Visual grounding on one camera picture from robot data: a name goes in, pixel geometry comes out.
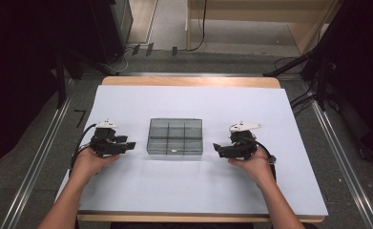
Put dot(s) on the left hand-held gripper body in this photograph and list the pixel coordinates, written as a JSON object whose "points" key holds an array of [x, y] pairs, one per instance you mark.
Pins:
{"points": [[106, 143]]}

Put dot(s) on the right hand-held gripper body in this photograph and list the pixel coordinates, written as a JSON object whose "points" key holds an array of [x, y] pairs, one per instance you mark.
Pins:
{"points": [[243, 143]]}

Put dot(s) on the transparent grey compartment box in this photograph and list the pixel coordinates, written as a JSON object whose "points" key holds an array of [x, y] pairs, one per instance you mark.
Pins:
{"points": [[174, 136]]}

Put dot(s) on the person's right hand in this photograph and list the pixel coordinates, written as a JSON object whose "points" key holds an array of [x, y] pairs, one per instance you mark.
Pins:
{"points": [[259, 167]]}

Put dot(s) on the person's left hand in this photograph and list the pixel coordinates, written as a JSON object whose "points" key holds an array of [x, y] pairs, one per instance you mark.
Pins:
{"points": [[87, 165]]}

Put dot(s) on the black angled tape mark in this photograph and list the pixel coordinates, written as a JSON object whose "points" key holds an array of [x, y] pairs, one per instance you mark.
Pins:
{"points": [[80, 117]]}

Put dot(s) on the white paper sheet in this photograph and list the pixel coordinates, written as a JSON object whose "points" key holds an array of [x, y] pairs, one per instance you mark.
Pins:
{"points": [[190, 184]]}

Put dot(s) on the person's dark clothing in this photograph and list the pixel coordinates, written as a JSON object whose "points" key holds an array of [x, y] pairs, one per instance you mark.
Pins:
{"points": [[181, 226]]}

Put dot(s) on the black stand leg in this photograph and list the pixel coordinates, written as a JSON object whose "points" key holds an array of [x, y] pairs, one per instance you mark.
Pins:
{"points": [[289, 65]]}

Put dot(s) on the black curtain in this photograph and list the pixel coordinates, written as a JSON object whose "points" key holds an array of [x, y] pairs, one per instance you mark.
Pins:
{"points": [[359, 79], [18, 79]]}

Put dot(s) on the black cabinet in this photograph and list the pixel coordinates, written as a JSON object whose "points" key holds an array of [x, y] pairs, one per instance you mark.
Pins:
{"points": [[111, 28]]}

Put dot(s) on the light wooden desk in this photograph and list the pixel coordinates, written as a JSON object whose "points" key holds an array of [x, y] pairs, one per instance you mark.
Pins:
{"points": [[254, 11]]}

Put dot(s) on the metal floor rail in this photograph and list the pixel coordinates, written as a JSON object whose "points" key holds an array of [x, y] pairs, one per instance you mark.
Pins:
{"points": [[190, 74], [36, 165], [346, 165]]}

